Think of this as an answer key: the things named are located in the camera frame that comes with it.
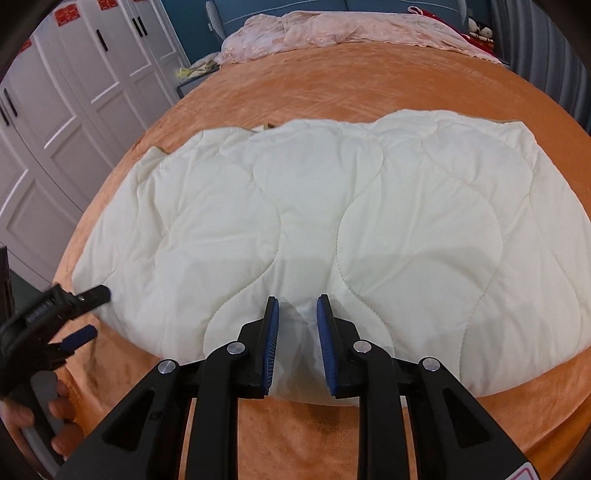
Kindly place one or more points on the red white plush toy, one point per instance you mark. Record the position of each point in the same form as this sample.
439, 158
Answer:
481, 36

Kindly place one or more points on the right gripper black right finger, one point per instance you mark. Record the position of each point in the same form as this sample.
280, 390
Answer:
417, 420

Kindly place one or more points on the yellow white cloth pile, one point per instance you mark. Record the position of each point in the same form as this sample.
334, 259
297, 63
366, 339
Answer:
198, 69

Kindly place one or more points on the pink crumpled duvet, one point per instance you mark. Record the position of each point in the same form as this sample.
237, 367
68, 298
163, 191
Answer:
264, 35

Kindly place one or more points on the grey bedside table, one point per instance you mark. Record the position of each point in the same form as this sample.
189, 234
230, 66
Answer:
187, 85

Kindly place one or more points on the cream quilted blanket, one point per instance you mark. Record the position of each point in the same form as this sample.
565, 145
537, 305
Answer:
437, 234

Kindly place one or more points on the person's left hand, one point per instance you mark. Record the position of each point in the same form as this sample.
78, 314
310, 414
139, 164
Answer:
61, 414

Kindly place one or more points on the white panelled wardrobe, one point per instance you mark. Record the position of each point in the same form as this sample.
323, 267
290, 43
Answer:
84, 87

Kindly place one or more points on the grey pleated curtain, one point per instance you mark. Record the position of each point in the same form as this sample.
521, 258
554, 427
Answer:
533, 47

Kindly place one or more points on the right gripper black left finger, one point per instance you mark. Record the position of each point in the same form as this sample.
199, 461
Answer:
182, 420

